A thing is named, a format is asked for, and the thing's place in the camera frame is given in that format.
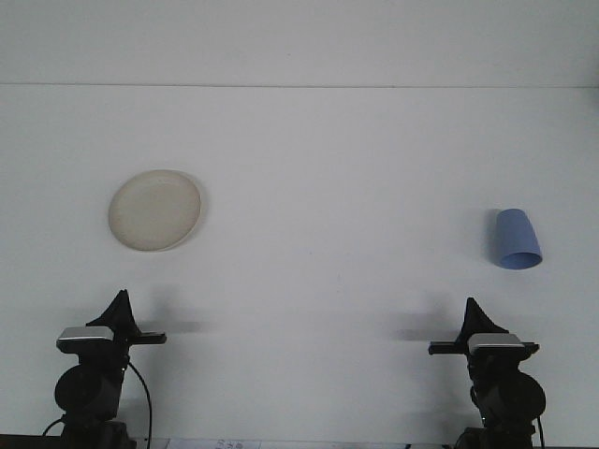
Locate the pale blue cup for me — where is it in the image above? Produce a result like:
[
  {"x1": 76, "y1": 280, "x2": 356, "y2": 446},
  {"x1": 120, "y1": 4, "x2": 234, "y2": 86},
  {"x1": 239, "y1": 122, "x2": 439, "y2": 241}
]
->
[{"x1": 488, "y1": 208, "x2": 545, "y2": 272}]

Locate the pale round plate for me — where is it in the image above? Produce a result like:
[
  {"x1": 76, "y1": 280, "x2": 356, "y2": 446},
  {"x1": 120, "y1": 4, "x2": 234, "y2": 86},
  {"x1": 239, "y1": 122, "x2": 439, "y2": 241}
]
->
[{"x1": 108, "y1": 168, "x2": 204, "y2": 253}]

